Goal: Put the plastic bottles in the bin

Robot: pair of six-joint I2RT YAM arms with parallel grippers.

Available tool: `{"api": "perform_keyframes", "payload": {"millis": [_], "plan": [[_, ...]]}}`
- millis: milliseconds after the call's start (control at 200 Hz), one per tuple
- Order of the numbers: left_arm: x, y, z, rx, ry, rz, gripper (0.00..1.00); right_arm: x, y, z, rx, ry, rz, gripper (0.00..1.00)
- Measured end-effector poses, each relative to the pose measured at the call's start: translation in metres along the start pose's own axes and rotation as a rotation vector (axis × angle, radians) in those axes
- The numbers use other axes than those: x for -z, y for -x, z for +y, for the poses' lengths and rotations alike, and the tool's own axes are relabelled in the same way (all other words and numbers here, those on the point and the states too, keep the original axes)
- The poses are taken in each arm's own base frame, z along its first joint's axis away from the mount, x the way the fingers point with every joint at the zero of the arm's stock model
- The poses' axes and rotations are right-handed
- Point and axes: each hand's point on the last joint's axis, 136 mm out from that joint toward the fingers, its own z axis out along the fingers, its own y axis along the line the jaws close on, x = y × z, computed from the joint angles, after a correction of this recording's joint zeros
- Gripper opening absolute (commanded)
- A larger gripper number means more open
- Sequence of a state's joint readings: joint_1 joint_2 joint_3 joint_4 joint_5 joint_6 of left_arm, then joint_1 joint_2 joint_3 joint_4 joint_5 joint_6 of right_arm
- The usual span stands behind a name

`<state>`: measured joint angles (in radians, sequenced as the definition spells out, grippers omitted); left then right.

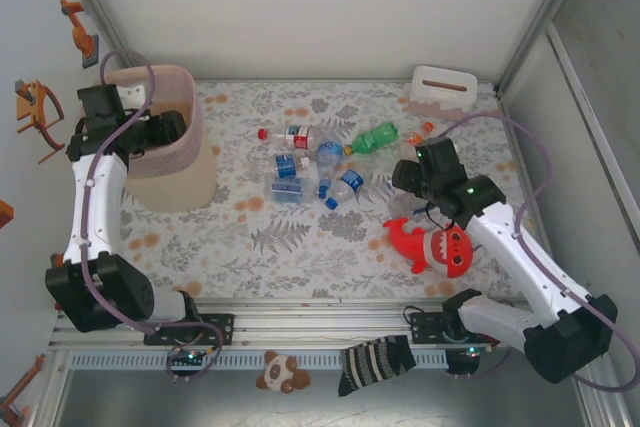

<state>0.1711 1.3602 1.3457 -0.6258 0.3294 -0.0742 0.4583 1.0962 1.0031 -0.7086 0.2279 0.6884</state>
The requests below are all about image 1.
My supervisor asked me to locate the clear bottle wide blue label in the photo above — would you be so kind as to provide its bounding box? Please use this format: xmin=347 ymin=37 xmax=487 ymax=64
xmin=263 ymin=176 xmax=331 ymax=204

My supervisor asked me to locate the clear bottle blue logo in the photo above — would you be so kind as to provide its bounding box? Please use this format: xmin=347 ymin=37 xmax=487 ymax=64
xmin=314 ymin=136 xmax=347 ymax=169

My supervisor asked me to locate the clear bottle blue label white cap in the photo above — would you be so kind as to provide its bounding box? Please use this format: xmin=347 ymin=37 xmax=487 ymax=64
xmin=248 ymin=153 xmax=312 ymax=182

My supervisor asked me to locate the clear bottle orange cap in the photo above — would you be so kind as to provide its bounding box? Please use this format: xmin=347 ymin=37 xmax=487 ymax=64
xmin=397 ymin=120 xmax=436 ymax=161

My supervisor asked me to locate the clear bottle red label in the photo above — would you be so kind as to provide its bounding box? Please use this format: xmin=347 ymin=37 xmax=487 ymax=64
xmin=257 ymin=124 xmax=321 ymax=151

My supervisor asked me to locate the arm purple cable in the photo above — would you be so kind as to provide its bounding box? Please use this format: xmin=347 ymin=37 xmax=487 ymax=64
xmin=82 ymin=48 xmax=224 ymax=383
xmin=437 ymin=111 xmax=629 ymax=393

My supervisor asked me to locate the red shark plush toy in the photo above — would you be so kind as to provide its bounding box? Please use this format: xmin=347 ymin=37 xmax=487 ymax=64
xmin=382 ymin=216 xmax=475 ymax=279

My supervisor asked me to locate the slotted grey cable tray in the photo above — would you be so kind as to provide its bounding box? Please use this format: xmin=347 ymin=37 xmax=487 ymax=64
xmin=67 ymin=350 xmax=451 ymax=372

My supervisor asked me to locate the green bottle yellow cap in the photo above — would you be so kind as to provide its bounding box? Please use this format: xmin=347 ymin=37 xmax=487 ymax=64
xmin=343 ymin=120 xmax=401 ymax=157

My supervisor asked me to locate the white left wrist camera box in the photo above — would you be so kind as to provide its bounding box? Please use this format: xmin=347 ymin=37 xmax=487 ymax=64
xmin=115 ymin=82 xmax=147 ymax=109

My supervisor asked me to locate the brown panda plush toy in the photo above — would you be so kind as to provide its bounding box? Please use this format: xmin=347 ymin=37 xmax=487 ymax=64
xmin=255 ymin=350 xmax=312 ymax=393

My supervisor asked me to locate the aluminium rail base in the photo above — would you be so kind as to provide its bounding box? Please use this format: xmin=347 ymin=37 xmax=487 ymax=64
xmin=49 ymin=296 xmax=606 ymax=351

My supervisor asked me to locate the floral patterned tablecloth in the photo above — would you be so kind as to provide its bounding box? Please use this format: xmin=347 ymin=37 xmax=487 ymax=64
xmin=94 ymin=79 xmax=521 ymax=301

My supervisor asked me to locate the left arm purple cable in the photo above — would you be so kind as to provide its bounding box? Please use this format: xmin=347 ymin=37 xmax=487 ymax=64
xmin=82 ymin=48 xmax=224 ymax=383

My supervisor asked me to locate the pink plastic bin liner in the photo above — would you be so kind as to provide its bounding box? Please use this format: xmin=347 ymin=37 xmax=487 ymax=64
xmin=102 ymin=64 xmax=206 ymax=179

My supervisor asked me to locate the orange claw gripper model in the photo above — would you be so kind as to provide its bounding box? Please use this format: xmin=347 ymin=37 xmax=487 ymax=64
xmin=13 ymin=79 xmax=66 ymax=165

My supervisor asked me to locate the black striped sock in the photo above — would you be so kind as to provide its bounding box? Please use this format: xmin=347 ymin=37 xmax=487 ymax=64
xmin=337 ymin=334 xmax=418 ymax=398

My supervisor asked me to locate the beige ribbed waste bin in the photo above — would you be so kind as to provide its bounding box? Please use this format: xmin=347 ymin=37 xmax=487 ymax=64
xmin=102 ymin=64 xmax=220 ymax=213

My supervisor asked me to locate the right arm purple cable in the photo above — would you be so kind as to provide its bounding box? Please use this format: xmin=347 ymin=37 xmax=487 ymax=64
xmin=437 ymin=111 xmax=629 ymax=393

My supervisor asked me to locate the small controller circuit board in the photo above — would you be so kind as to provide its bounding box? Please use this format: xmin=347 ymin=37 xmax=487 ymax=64
xmin=449 ymin=346 xmax=496 ymax=363
xmin=167 ymin=349 xmax=211 ymax=366

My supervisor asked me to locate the white tissue box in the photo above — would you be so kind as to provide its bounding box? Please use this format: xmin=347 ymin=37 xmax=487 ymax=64
xmin=407 ymin=64 xmax=479 ymax=122

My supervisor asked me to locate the clear unlabelled bottle blue cap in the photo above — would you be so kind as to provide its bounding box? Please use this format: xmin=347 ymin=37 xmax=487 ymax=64
xmin=387 ymin=189 xmax=431 ymax=221

